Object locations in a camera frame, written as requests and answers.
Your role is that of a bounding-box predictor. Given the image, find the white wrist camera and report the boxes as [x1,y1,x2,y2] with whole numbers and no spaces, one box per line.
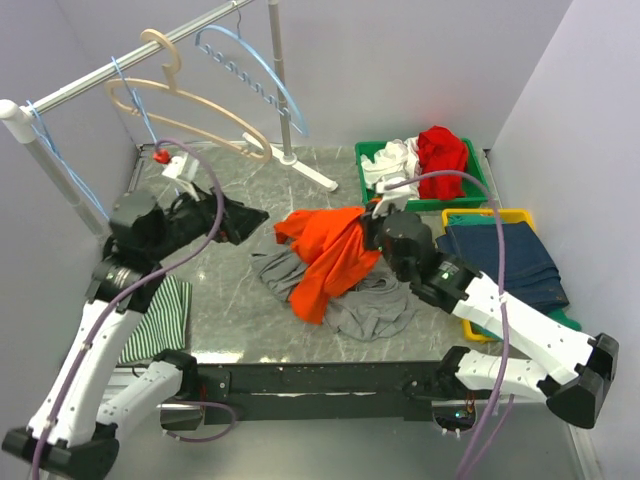
[372,177,412,219]
[152,149,198,198]

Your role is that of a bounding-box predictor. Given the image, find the blue denim jeans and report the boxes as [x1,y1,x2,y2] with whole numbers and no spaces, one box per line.
[435,219,570,311]

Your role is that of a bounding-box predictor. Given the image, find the green white striped cloth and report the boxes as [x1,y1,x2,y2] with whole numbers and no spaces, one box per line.
[118,276,193,365]

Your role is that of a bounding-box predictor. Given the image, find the white t shirt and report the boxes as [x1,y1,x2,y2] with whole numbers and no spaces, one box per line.
[358,136,422,190]

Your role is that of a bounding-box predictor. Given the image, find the yellow plastic bin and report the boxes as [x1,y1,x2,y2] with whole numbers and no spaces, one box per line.
[441,208,535,344]

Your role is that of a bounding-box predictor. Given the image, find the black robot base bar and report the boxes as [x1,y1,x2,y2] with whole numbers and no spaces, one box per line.
[139,357,501,431]

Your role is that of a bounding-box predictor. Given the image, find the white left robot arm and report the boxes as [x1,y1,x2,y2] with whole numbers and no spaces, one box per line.
[1,189,269,479]

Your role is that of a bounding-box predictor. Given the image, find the silver clothes rack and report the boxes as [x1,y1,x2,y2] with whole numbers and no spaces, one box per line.
[1,1,338,240]

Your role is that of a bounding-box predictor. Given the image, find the green plastic bin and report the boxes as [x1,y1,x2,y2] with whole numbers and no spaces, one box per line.
[355,138,490,212]

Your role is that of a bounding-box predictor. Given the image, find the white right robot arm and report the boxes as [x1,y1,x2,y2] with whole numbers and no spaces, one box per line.
[360,201,619,429]

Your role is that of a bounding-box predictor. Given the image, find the light blue hanger of red shirt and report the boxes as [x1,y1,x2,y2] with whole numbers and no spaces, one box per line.
[20,102,108,229]

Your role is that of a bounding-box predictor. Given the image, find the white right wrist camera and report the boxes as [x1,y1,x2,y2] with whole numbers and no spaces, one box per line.
[372,177,412,219]

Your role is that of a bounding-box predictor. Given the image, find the wooden hanger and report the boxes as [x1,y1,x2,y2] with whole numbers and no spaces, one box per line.
[105,29,273,163]

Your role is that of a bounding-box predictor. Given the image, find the red t shirt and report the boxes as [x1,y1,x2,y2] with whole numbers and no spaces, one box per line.
[416,126,469,201]

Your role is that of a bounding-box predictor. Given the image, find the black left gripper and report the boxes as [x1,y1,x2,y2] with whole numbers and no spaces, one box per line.
[146,179,268,261]

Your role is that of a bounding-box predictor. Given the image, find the grey adidas t shirt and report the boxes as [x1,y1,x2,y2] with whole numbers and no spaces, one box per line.
[250,245,416,342]

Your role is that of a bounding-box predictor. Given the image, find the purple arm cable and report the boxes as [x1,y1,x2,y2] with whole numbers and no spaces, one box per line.
[382,169,516,480]
[29,137,239,480]

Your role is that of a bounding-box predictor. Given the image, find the light blue wire hanger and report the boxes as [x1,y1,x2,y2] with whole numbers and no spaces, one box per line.
[193,24,311,137]

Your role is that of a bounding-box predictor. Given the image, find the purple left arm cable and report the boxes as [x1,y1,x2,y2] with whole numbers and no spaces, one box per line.
[29,137,239,480]

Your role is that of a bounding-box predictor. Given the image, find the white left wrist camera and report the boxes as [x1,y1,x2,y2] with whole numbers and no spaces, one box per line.
[152,149,198,198]

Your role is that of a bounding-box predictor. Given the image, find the orange t shirt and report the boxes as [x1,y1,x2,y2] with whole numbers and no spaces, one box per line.
[274,206,381,325]

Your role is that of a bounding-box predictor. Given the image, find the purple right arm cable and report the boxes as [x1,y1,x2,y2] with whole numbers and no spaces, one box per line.
[382,169,516,480]

